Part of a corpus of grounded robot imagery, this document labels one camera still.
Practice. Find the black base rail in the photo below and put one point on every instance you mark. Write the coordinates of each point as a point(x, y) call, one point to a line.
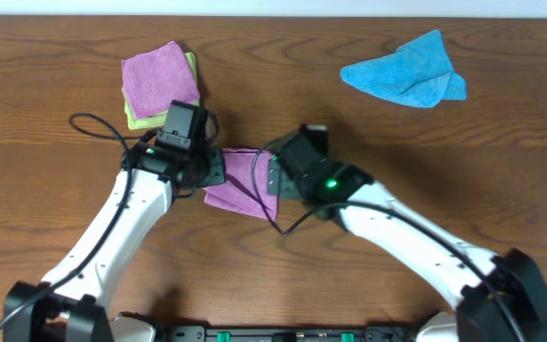
point(368, 334)

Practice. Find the purple microfiber cloth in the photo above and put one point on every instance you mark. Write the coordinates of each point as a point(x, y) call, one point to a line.
point(237, 193)

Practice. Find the blue microfiber cloth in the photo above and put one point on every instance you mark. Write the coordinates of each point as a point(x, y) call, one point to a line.
point(418, 74)

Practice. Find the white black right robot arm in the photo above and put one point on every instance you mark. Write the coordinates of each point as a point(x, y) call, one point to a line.
point(494, 298)

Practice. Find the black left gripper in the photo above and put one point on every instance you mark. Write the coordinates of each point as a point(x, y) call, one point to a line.
point(215, 166)

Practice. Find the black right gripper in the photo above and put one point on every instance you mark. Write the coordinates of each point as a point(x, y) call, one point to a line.
point(276, 180)

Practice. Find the folded green cloth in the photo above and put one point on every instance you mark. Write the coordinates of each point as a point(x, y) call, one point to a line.
point(157, 119)

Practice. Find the folded purple cloth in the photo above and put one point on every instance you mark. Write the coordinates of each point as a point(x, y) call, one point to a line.
point(154, 79)

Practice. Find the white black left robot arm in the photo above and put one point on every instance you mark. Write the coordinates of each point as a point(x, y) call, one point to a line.
point(72, 299)

